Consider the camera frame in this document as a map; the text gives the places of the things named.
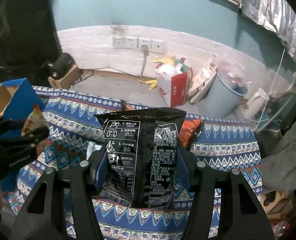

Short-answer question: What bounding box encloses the silver foil bag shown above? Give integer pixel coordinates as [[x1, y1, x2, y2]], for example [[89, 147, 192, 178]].
[[86, 141, 102, 160]]

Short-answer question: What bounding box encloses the small orange snack bag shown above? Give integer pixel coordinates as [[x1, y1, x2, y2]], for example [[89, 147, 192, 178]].
[[21, 103, 50, 156]]

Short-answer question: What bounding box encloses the large orange chips bag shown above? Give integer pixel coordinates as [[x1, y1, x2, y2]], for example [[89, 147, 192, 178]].
[[115, 100, 203, 149]]

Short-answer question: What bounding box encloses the black snack bag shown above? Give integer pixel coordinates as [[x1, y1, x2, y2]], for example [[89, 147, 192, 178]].
[[96, 111, 177, 210]]

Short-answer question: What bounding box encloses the blue cardboard box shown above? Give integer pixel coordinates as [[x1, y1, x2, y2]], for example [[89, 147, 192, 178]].
[[0, 78, 45, 120]]

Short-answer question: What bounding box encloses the patterned blue blanket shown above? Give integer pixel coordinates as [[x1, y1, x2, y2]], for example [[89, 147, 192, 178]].
[[8, 86, 272, 239]]

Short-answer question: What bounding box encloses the small cardboard box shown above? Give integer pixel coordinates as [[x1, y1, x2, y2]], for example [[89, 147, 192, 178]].
[[48, 64, 81, 90]]

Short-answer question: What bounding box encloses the red white paper bag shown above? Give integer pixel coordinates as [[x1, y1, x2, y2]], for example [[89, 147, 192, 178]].
[[155, 57, 193, 107]]

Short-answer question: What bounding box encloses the banana peel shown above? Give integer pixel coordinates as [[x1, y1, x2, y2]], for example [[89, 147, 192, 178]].
[[141, 79, 158, 90]]

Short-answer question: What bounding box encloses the white shopping bag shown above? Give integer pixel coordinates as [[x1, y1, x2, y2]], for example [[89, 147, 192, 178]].
[[187, 62, 217, 105]]

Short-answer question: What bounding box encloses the black speaker on box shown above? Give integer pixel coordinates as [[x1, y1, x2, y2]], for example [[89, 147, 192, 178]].
[[43, 53, 75, 80]]

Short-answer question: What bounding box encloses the light blue trash bin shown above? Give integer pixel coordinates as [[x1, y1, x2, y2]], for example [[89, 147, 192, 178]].
[[204, 72, 248, 118]]

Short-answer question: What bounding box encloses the grey clothing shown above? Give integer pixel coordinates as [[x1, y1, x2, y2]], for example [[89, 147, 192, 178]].
[[262, 122, 296, 193]]

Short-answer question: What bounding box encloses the silver foil curtain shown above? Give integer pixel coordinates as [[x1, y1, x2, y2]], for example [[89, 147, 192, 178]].
[[238, 0, 296, 62]]

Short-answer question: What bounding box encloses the beige plug and cable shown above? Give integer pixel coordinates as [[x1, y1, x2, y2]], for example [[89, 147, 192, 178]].
[[140, 44, 150, 81]]

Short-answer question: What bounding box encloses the wall socket row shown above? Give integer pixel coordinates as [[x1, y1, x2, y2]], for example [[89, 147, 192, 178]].
[[113, 36, 166, 53]]

